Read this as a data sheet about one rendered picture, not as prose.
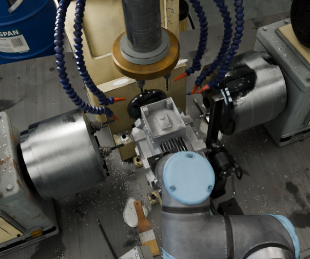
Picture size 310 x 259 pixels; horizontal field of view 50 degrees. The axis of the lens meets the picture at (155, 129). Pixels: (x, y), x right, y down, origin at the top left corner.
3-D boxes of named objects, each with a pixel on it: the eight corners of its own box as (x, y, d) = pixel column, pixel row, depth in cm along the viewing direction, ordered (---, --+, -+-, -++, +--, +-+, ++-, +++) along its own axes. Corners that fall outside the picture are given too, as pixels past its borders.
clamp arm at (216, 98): (204, 143, 110) (210, 94, 89) (212, 140, 110) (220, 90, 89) (209, 152, 108) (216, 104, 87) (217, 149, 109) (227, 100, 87)
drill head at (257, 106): (177, 104, 129) (177, 57, 108) (271, 72, 135) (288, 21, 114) (206, 157, 116) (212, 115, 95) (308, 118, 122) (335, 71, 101)
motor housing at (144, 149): (134, 148, 119) (127, 118, 103) (183, 131, 122) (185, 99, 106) (153, 199, 109) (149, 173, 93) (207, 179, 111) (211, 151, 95)
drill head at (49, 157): (5, 165, 119) (-32, 126, 99) (103, 130, 125) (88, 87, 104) (16, 230, 106) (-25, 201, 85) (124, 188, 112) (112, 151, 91)
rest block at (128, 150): (117, 149, 134) (112, 132, 124) (133, 143, 135) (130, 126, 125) (121, 161, 130) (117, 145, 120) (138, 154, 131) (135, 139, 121)
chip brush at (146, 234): (130, 203, 121) (129, 202, 120) (143, 199, 121) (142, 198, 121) (146, 260, 110) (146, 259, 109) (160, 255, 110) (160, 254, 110)
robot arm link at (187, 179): (166, 209, 57) (164, 150, 58) (156, 200, 69) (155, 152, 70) (219, 207, 58) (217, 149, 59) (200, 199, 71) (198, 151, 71)
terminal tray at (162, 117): (141, 121, 107) (139, 107, 101) (172, 110, 108) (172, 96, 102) (154, 151, 101) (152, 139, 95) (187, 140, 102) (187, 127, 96)
